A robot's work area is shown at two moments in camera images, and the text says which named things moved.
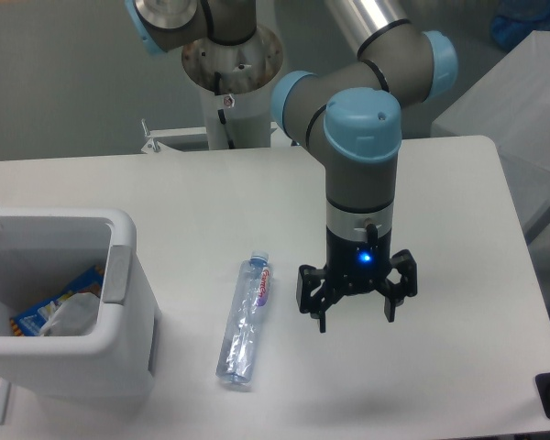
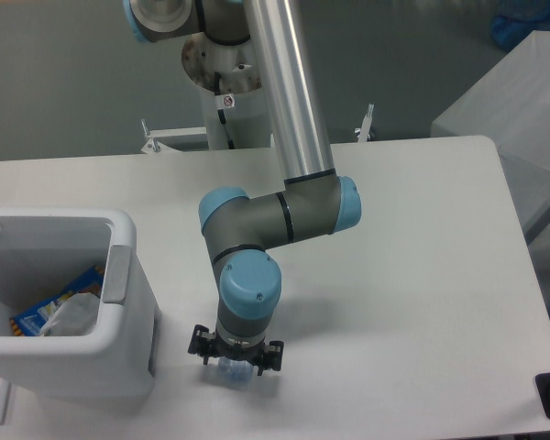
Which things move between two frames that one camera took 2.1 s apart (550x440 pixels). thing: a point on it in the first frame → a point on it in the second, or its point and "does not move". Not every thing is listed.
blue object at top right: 516,20 does not move
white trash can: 29,254 does not move
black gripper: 357,268 → 207,345
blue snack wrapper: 28,324 does not move
